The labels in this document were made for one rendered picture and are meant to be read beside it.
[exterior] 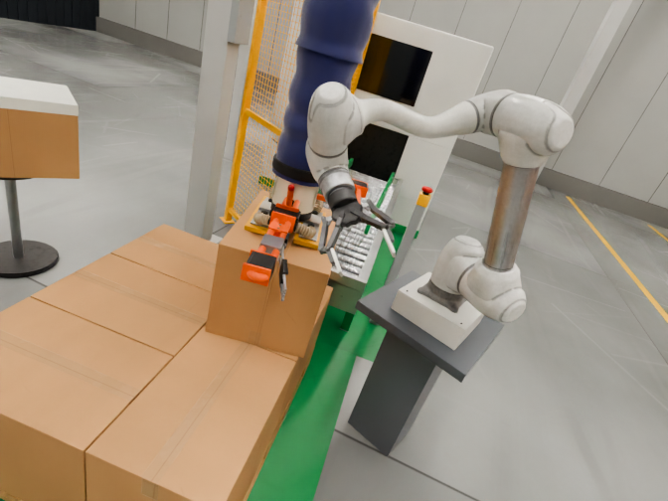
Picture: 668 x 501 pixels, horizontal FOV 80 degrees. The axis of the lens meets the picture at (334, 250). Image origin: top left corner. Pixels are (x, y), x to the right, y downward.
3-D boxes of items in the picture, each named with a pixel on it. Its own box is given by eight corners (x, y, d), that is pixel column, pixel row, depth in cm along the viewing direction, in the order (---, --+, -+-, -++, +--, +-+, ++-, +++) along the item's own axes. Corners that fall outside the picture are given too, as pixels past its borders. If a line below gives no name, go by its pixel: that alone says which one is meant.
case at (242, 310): (248, 259, 207) (261, 189, 189) (321, 280, 209) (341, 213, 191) (205, 331, 154) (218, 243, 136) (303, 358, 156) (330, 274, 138)
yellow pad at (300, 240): (304, 210, 180) (306, 200, 177) (325, 216, 180) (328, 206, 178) (292, 243, 149) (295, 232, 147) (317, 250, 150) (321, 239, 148)
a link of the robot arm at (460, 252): (450, 273, 175) (470, 230, 165) (478, 298, 161) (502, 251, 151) (421, 273, 167) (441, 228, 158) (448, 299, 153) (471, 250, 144)
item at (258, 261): (248, 263, 110) (250, 248, 107) (273, 270, 110) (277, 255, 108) (240, 279, 102) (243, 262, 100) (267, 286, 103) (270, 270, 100)
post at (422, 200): (370, 317, 287) (419, 190, 242) (379, 320, 287) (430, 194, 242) (369, 322, 281) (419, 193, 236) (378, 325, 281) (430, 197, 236)
